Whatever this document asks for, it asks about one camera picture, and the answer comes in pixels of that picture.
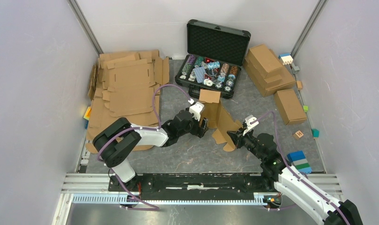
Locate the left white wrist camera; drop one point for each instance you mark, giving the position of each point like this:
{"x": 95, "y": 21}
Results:
{"x": 196, "y": 109}

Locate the orange yellow block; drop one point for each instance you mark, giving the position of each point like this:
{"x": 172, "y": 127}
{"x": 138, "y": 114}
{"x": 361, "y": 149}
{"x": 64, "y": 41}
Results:
{"x": 87, "y": 113}

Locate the green small cube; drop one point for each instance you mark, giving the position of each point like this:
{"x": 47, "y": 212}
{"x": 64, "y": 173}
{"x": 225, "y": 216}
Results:
{"x": 305, "y": 108}

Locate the teal cube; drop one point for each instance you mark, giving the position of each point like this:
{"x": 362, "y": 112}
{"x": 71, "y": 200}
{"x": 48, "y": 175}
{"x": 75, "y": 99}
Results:
{"x": 315, "y": 133}

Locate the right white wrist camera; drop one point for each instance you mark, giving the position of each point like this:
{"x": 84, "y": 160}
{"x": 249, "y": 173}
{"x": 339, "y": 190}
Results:
{"x": 249, "y": 124}

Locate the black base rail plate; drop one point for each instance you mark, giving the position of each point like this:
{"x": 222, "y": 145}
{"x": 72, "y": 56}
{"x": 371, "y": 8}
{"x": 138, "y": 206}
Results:
{"x": 201, "y": 186}

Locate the grey small block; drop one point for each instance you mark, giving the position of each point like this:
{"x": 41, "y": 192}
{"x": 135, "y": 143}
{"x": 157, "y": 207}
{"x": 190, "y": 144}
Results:
{"x": 295, "y": 69}

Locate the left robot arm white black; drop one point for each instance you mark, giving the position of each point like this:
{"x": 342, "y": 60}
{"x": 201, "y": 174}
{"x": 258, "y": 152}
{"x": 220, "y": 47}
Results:
{"x": 117, "y": 141}

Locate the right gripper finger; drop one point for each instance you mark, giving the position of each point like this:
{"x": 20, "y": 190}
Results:
{"x": 237, "y": 145}
{"x": 234, "y": 135}

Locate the wooden letter H block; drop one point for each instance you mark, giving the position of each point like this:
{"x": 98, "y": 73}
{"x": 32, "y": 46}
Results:
{"x": 298, "y": 135}

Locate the blue white toy block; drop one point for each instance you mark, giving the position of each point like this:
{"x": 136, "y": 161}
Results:
{"x": 285, "y": 58}

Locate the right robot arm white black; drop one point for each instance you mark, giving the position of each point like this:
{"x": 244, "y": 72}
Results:
{"x": 283, "y": 177}

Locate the black poker chip case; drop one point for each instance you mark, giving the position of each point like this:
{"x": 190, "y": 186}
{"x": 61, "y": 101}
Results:
{"x": 215, "y": 56}

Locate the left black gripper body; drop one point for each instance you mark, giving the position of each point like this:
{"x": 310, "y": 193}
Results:
{"x": 195, "y": 127}

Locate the small wooden cube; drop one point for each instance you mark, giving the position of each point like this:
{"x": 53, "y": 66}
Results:
{"x": 299, "y": 85}

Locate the small folded cardboard box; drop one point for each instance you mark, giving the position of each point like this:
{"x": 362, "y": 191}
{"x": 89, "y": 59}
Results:
{"x": 289, "y": 107}

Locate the large folded cardboard box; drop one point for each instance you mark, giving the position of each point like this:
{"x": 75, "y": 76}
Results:
{"x": 269, "y": 86}

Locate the blue green white block stack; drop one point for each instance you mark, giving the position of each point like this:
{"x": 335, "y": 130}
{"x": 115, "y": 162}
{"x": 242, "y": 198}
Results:
{"x": 300, "y": 162}

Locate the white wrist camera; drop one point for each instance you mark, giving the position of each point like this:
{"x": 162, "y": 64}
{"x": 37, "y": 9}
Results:
{"x": 249, "y": 124}
{"x": 196, "y": 109}

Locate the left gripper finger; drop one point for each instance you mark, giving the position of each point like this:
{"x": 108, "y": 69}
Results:
{"x": 201, "y": 132}
{"x": 204, "y": 122}

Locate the stack of flat cardboard sheets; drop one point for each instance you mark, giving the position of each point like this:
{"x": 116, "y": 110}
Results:
{"x": 126, "y": 84}

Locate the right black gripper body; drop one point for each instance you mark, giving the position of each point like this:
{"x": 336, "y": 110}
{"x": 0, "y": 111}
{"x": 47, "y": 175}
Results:
{"x": 247, "y": 140}

